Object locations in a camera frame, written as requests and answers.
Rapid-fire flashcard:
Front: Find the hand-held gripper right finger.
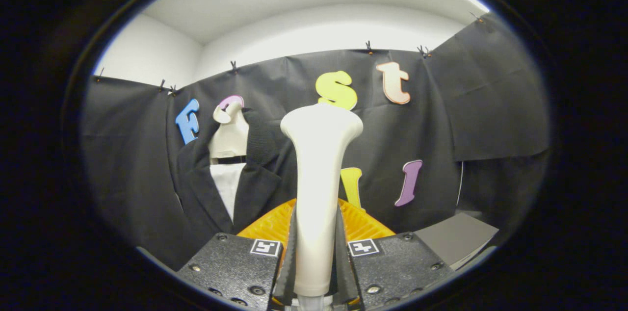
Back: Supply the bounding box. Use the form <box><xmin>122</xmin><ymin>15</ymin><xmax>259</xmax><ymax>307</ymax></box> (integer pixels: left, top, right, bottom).
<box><xmin>336</xmin><ymin>198</ymin><xmax>454</xmax><ymax>311</ymax></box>

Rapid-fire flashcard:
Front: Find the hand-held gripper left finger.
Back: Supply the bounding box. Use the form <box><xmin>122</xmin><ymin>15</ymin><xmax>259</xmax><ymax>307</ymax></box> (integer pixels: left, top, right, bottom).
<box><xmin>177</xmin><ymin>198</ymin><xmax>297</xmax><ymax>309</ymax></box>

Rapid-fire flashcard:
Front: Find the black backdrop cloth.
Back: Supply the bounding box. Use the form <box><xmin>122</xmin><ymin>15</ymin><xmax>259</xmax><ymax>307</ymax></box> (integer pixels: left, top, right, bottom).
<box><xmin>81</xmin><ymin>12</ymin><xmax>550</xmax><ymax>272</ymax></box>

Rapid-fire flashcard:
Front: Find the white garment steamer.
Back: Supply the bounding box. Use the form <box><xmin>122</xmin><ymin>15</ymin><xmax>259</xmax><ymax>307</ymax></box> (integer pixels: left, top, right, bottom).
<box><xmin>280</xmin><ymin>104</ymin><xmax>365</xmax><ymax>311</ymax></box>

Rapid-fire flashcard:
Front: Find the grey cabinet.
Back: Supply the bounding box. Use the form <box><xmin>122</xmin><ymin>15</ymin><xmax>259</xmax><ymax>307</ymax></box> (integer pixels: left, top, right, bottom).
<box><xmin>415</xmin><ymin>211</ymin><xmax>500</xmax><ymax>271</ymax></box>

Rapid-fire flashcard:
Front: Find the black jacket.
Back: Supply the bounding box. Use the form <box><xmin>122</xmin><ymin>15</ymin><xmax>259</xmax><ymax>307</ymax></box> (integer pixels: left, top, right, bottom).
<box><xmin>171</xmin><ymin>107</ymin><xmax>300</xmax><ymax>258</ymax></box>

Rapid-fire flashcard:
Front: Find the white clothes hanger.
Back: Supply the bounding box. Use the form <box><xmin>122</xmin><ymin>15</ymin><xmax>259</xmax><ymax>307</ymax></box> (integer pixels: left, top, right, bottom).
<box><xmin>208</xmin><ymin>102</ymin><xmax>250</xmax><ymax>164</ymax></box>

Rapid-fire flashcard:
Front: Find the white shirt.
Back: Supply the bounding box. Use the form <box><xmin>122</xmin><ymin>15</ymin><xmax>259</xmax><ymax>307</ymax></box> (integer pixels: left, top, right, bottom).
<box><xmin>210</xmin><ymin>163</ymin><xmax>247</xmax><ymax>221</ymax></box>

